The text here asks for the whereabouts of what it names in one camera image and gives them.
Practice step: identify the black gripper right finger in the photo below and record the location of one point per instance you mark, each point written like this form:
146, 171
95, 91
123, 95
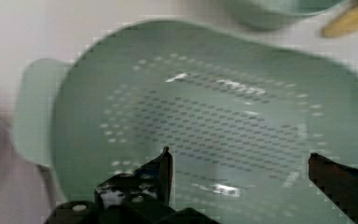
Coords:
338, 182

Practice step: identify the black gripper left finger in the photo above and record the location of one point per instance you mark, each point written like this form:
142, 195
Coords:
153, 178

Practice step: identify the mint green plastic strainer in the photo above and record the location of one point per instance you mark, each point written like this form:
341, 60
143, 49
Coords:
240, 119

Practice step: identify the yellow toy banana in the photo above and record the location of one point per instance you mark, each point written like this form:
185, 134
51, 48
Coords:
345, 24

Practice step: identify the teal bowl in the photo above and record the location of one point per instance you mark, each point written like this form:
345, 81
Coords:
276, 14

